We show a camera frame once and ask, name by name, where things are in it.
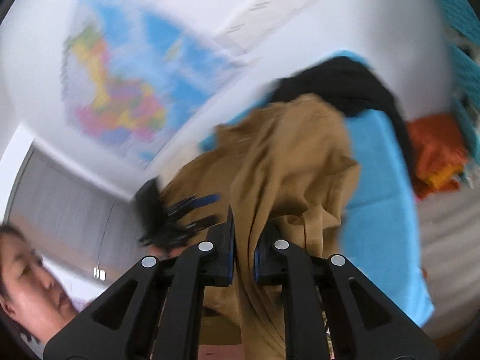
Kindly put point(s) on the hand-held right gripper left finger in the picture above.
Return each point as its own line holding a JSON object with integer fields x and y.
{"x": 227, "y": 255}

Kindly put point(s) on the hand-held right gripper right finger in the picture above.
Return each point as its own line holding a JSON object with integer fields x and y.
{"x": 258, "y": 262}

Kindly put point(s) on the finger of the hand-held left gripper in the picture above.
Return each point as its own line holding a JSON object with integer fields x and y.
{"x": 198, "y": 222}
{"x": 198, "y": 200}

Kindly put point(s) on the tan brown garment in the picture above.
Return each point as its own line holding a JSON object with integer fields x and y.
{"x": 292, "y": 157}

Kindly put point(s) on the grey window blind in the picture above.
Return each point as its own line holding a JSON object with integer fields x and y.
{"x": 67, "y": 202}

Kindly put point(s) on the blue towel blanket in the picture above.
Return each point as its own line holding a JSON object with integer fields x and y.
{"x": 378, "y": 195}

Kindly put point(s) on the person's face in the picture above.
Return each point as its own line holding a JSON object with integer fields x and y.
{"x": 30, "y": 281}

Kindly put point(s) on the black garment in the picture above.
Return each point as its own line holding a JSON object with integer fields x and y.
{"x": 337, "y": 78}

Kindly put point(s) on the orange cloth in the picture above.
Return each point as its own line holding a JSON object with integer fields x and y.
{"x": 435, "y": 146}

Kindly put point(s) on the colourful wall map poster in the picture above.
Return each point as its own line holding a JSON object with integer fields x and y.
{"x": 123, "y": 93}

